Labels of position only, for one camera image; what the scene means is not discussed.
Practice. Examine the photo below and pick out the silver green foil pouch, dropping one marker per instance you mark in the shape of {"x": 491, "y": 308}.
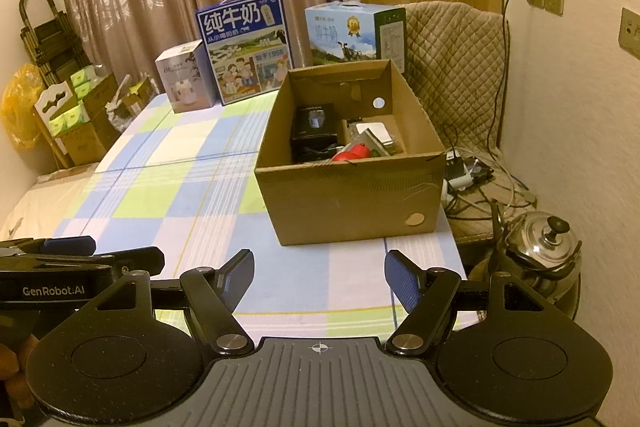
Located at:
{"x": 376, "y": 137}

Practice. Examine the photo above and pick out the black shaver box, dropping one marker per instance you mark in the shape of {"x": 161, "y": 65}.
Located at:
{"x": 314, "y": 133}

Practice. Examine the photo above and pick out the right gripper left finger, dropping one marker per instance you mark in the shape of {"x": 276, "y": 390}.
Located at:
{"x": 212, "y": 296}

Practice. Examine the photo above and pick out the light blue milk box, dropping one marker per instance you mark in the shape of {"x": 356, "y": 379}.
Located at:
{"x": 350, "y": 31}

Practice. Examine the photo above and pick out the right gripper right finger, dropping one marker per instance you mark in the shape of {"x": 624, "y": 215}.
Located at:
{"x": 427, "y": 297}

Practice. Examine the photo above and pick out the white humidifier box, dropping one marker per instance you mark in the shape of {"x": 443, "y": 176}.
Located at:
{"x": 187, "y": 77}

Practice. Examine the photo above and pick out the person's left hand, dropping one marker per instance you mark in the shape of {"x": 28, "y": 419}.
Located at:
{"x": 12, "y": 372}

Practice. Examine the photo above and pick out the small open cardboard box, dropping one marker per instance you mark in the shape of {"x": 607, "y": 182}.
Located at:
{"x": 138, "y": 96}

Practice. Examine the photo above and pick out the white power strip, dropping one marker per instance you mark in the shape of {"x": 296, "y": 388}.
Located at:
{"x": 463, "y": 172}

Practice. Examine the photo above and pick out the steel kettle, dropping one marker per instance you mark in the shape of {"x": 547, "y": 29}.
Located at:
{"x": 538, "y": 248}

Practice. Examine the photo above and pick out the cardboard box with tissues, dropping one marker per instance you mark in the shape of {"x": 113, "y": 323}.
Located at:
{"x": 84, "y": 130}

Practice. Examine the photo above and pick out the yellow plastic bag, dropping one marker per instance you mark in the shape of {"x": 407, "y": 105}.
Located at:
{"x": 18, "y": 99}

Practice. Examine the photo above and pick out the brown cardboard box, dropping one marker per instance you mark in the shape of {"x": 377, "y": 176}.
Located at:
{"x": 325, "y": 201}

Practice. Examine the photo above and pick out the quilted beige chair cover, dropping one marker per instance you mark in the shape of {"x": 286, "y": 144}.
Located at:
{"x": 456, "y": 67}

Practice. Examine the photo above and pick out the wall switch plate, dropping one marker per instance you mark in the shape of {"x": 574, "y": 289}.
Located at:
{"x": 629, "y": 35}

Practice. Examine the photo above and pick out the checkered table cloth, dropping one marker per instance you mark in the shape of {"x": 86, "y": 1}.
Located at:
{"x": 185, "y": 183}

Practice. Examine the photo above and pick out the folding black step ladder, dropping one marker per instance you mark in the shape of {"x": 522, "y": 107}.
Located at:
{"x": 53, "y": 46}

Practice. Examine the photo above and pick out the dark blue milk carton box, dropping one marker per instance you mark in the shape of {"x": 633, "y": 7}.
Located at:
{"x": 248, "y": 46}

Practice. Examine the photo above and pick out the red toy figure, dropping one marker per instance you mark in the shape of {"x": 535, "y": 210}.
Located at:
{"x": 356, "y": 152}

